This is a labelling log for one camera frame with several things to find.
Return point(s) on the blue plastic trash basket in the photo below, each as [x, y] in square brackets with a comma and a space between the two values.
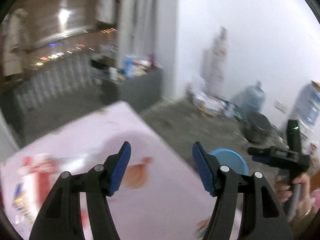
[231, 159]

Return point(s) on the white red snack bag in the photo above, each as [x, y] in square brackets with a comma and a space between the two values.
[36, 180]

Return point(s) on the white hanging jacket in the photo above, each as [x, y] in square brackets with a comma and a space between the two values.
[106, 11]

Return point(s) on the blue detergent bottle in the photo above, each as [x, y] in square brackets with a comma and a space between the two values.
[129, 66]

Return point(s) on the wall power socket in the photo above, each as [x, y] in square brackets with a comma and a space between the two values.
[280, 106]

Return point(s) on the beige hanging coat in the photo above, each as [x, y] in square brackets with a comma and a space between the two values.
[15, 44]

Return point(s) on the blue water jug on floor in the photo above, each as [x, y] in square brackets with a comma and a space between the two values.
[251, 100]

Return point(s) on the grey storage cabinet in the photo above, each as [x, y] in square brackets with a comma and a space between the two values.
[140, 92]

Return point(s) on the white curtain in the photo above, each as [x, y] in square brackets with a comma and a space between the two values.
[136, 29]

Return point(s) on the metal balcony railing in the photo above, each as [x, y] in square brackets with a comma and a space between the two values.
[57, 78]

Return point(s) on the person's right hand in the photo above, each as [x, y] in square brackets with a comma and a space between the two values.
[298, 190]

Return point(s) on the pile of boxes and papers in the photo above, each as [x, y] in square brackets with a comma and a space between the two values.
[210, 106]

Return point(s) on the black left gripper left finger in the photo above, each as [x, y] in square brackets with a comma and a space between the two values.
[60, 215]

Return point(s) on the water jug on dispenser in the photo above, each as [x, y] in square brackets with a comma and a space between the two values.
[307, 105]

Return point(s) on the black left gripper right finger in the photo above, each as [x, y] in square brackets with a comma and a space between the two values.
[247, 202]

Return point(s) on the black rice cooker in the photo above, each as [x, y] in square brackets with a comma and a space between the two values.
[257, 128]

